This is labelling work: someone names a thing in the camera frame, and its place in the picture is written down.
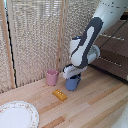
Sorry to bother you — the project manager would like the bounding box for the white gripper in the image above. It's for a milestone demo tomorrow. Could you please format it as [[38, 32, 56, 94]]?
[[62, 64, 89, 80]]

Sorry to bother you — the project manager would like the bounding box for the blue cup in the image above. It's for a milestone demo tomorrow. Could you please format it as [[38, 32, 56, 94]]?
[[64, 73, 82, 92]]

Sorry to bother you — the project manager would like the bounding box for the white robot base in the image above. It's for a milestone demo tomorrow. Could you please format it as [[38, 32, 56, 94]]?
[[112, 109, 128, 128]]

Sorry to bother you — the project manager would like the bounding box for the pink cup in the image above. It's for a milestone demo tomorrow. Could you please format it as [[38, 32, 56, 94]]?
[[45, 68, 60, 87]]

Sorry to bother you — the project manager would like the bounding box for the brown fabric-textured drawer front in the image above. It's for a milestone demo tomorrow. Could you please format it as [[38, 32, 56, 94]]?
[[89, 49, 128, 80], [95, 19, 128, 58]]

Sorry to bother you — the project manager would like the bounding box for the brown drawer cabinet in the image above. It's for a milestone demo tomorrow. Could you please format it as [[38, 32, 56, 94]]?
[[89, 13, 128, 83]]

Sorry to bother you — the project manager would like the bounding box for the orange rectangular block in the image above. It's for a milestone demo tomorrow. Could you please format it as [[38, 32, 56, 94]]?
[[52, 88, 69, 102]]

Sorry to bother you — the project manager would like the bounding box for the woven folding screen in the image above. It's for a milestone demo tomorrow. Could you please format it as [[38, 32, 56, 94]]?
[[0, 0, 101, 95]]

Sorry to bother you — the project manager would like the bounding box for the white plate with patterned rim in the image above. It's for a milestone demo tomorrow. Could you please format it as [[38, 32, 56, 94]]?
[[0, 100, 41, 128]]

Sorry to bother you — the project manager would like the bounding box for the long silver drawer handle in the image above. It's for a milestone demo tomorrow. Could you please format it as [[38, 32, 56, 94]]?
[[99, 33, 125, 42], [99, 55, 123, 67]]

